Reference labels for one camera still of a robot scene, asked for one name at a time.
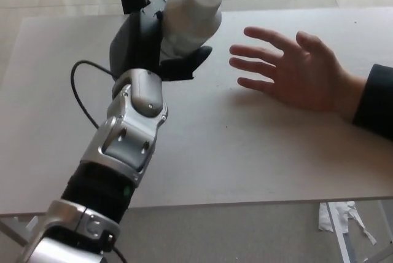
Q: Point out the crumpled white paper scrap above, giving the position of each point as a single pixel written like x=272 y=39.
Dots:
x=327 y=217

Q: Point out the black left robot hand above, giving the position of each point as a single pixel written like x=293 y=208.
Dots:
x=138 y=45

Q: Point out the dark sleeved person forearm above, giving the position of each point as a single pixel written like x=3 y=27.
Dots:
x=376 y=100

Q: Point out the white capped plastic drink bottle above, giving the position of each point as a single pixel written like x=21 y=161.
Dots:
x=192 y=20

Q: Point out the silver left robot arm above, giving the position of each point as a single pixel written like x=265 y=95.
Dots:
x=122 y=140

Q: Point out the white metal table frame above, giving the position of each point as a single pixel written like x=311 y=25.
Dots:
x=339 y=229

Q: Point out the bare person hand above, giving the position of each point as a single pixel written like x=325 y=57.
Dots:
x=302 y=72

